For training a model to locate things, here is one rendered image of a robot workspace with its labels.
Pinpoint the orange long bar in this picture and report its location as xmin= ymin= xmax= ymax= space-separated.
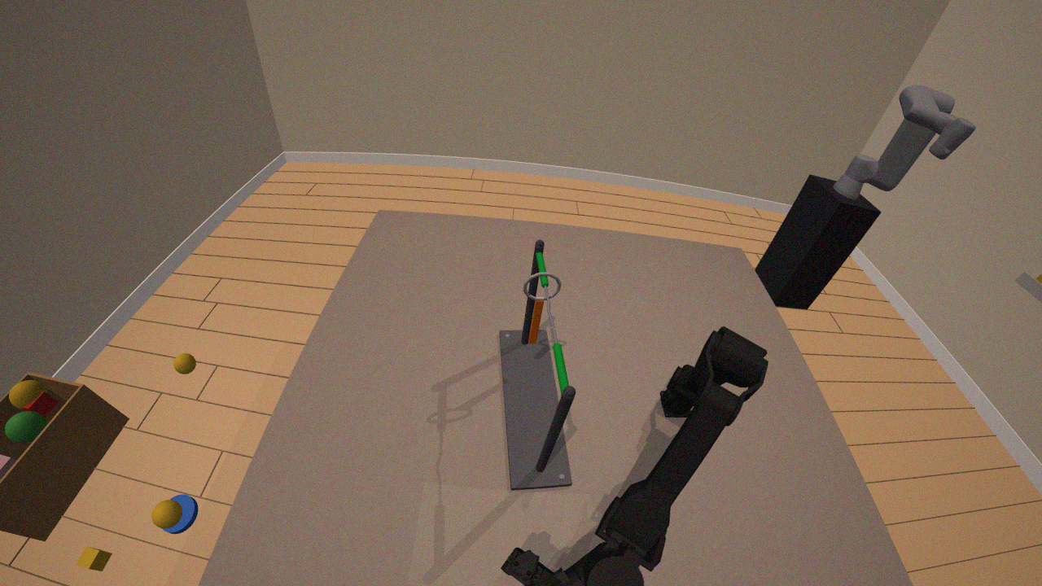
xmin=523 ymin=272 xmax=562 ymax=344

